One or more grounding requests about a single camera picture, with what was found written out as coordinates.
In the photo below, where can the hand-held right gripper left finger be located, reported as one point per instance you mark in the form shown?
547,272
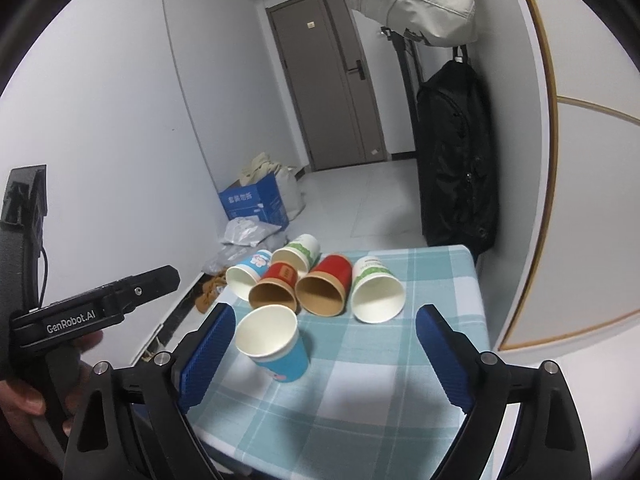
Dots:
205,360

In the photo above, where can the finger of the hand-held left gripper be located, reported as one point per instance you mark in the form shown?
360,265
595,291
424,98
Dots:
150,282

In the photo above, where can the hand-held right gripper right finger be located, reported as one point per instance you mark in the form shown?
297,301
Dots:
445,360

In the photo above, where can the blue cartoon paper cup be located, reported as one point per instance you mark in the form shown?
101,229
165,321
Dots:
252,262

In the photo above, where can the white cup green label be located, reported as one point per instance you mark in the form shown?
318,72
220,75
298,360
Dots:
372,272

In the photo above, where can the small red paper cup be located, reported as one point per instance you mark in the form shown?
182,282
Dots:
280,271

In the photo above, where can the large red paper cup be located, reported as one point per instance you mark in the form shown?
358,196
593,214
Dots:
332,267

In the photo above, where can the green scalloped white paper cup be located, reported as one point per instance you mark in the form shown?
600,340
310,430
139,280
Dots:
300,247

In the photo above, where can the person's left hand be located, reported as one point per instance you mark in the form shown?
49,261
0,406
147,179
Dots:
17,402

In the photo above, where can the brown slippers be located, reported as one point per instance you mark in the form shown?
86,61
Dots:
207,292

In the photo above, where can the teal checked tablecloth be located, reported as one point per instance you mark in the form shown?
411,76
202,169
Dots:
380,360

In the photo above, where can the grey plastic bag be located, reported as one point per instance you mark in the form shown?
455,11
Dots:
225,257
247,230

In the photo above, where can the blue cardboard box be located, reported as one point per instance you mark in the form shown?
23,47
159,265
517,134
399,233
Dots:
255,200

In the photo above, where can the beige cloth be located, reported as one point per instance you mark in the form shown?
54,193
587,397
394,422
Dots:
257,165

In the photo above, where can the white sack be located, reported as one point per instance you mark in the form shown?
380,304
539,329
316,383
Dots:
292,190

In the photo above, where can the black hanging bag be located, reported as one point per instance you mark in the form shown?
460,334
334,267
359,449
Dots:
455,160

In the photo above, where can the grey-brown door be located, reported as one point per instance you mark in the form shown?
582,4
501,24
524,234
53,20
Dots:
320,85

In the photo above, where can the black coat rack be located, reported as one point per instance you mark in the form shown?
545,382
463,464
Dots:
402,60

